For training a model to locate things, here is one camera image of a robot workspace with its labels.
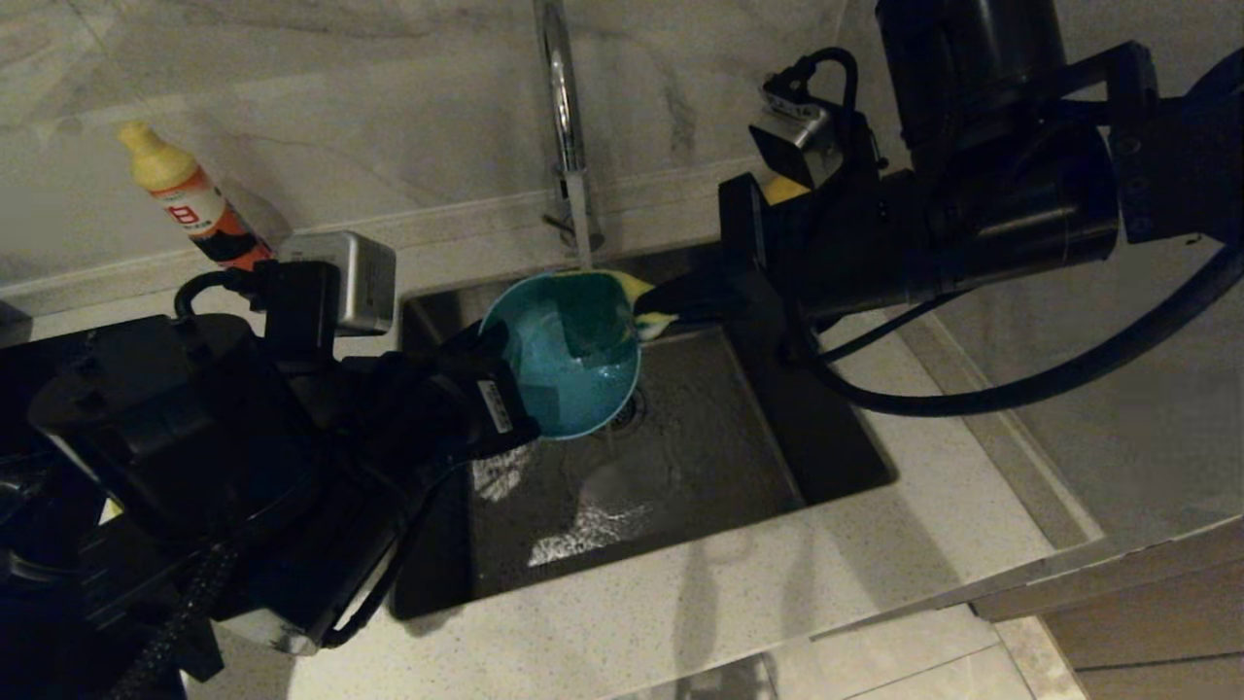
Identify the stainless steel sink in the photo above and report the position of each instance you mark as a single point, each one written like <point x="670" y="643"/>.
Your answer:
<point x="729" y="486"/>

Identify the yellow pear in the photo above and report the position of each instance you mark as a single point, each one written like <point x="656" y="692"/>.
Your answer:
<point x="782" y="188"/>

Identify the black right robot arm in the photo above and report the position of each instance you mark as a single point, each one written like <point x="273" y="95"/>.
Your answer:
<point x="1186" y="146"/>

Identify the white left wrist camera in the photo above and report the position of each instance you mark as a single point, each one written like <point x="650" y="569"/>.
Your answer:
<point x="364" y="282"/>

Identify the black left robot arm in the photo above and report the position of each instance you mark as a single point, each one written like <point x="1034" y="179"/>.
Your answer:
<point x="39" y="632"/>

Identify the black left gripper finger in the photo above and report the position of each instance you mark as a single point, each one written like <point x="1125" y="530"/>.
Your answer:
<point x="481" y="348"/>
<point x="508" y="352"/>

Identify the yellow sponge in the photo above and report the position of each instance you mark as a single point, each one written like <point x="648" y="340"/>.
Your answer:
<point x="632" y="285"/>

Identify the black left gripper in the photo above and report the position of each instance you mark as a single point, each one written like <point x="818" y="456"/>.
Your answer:
<point x="175" y="437"/>

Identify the running water stream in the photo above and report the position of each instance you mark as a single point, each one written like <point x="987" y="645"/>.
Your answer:
<point x="580" y="224"/>

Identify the chrome faucet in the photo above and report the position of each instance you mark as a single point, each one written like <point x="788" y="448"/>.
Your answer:
<point x="562" y="97"/>

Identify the teal bowl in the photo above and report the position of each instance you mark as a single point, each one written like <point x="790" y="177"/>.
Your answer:
<point x="573" y="340"/>

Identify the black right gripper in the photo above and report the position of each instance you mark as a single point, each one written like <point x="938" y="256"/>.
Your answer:
<point x="972" y="214"/>

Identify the metal sink drain strainer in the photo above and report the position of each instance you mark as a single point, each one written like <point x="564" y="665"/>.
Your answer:
<point x="632" y="413"/>

